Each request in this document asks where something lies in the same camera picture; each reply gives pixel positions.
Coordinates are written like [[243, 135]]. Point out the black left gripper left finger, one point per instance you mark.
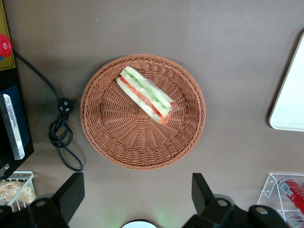
[[66, 194]]

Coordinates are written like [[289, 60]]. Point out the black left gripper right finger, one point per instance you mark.
[[204, 202]]

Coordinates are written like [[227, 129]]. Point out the sandwich with vegetables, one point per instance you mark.
[[145, 95]]

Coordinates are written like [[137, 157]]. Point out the round brown wicker basket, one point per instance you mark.
[[123, 135]]

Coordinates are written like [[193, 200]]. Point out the cream plastic tray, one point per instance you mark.
[[292, 95]]

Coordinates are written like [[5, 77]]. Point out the clear bag of fried snacks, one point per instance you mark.
[[14, 192]]

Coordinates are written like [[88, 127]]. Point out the clear acrylic bottle rack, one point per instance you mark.
[[268, 187]]

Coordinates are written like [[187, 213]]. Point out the silver metal bar on appliance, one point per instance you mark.
[[13, 126]]

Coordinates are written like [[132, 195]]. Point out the red cola bottle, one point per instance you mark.
[[294, 192]]

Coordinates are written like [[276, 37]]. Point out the black food warmer appliance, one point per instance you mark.
[[9, 78]]

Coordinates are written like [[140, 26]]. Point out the red emergency stop button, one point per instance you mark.
[[4, 46]]

